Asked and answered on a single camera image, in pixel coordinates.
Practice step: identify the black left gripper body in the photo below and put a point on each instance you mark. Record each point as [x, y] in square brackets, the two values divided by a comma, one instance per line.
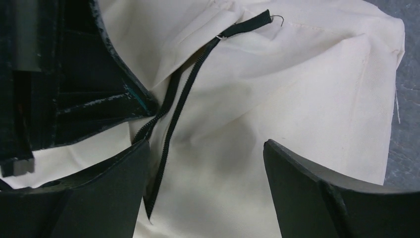
[30, 36]

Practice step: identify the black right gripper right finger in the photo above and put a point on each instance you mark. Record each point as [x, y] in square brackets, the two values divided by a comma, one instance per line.
[312, 201]

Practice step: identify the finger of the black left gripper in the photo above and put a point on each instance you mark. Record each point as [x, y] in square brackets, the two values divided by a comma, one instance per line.
[84, 87]

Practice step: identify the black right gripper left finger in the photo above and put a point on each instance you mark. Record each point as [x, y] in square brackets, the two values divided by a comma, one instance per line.
[101, 201]

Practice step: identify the beige canvas backpack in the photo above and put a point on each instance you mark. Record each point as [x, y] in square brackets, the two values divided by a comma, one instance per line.
[316, 76]

